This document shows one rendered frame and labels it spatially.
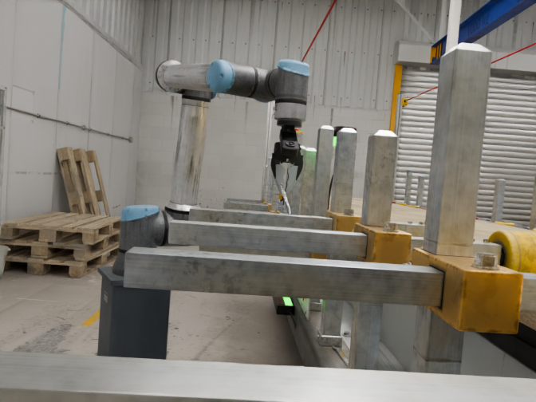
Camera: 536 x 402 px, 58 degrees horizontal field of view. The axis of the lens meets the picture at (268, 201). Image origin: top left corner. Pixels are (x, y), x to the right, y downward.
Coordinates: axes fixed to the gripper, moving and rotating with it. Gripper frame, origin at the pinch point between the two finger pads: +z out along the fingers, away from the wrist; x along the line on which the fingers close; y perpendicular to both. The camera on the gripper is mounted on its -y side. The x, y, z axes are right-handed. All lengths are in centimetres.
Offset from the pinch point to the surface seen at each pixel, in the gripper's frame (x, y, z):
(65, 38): 229, 448, -146
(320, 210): -7.8, -15.6, 3.4
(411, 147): -305, 762, -79
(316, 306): -8.8, -16.0, 27.8
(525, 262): -27, -72, 5
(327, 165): -8.7, -15.5, -7.9
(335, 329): -8.6, -40.5, 25.6
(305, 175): -6.9, 9.4, -5.1
